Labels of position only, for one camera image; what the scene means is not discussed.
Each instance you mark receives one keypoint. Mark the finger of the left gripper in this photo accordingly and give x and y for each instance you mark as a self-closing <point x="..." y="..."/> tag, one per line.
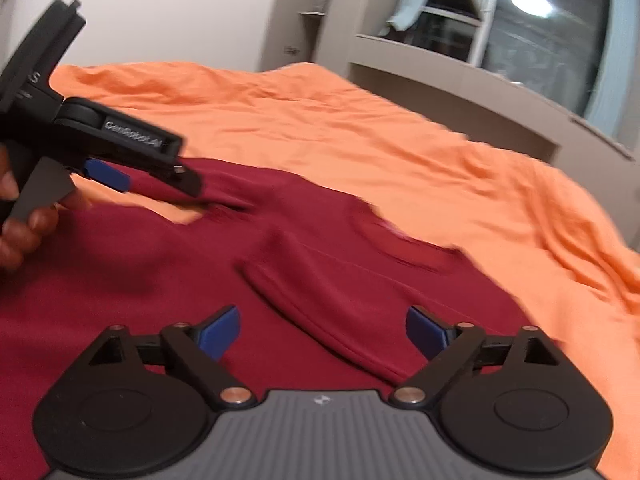
<point x="106" y="175"/>
<point x="164" y="181"/>

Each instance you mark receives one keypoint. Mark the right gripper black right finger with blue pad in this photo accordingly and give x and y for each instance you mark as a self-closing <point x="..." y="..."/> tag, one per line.
<point x="513" y="404"/>

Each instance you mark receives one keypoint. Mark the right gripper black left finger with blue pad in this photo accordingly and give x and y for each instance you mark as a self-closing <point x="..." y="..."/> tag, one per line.
<point x="132" y="405"/>

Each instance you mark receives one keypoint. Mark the dark red long-sleeve shirt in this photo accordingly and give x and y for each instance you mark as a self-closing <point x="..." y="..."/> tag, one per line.
<point x="322" y="284"/>

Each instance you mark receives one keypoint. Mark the person's left hand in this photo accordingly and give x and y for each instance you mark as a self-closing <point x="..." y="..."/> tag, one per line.
<point x="20" y="239"/>

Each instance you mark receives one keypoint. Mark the orange bed sheet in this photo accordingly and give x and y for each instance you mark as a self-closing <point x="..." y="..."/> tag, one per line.
<point x="531" y="228"/>

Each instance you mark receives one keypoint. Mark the grey built-in wardrobe unit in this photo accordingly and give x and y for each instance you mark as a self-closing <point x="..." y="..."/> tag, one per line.
<point x="340" y="36"/>

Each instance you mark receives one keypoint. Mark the window with open sash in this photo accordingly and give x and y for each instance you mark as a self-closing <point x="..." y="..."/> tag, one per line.
<point x="552" y="47"/>

